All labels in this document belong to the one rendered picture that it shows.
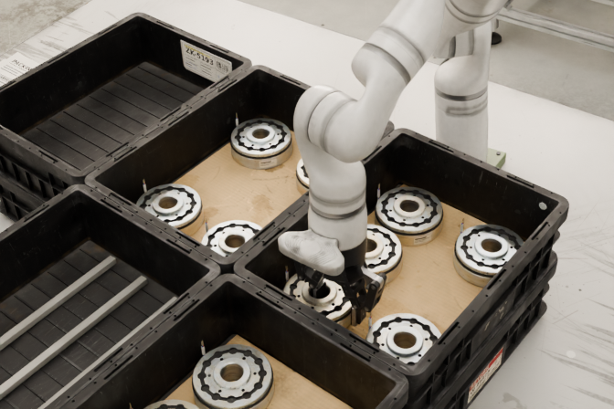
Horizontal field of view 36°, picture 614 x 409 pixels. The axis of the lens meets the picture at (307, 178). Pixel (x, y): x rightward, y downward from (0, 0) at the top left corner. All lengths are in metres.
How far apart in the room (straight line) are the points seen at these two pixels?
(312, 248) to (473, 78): 0.56
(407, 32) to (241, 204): 0.52
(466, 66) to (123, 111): 0.61
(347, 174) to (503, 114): 0.85
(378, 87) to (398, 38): 0.06
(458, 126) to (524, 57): 1.78
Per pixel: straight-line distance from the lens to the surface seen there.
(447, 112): 1.64
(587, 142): 1.87
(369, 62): 1.08
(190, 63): 1.75
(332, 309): 1.28
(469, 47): 1.56
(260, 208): 1.48
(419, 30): 1.09
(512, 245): 1.39
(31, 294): 1.42
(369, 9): 3.65
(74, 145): 1.67
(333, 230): 1.15
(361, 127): 1.04
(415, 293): 1.35
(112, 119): 1.72
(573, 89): 3.28
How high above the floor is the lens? 1.82
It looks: 40 degrees down
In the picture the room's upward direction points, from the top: 2 degrees counter-clockwise
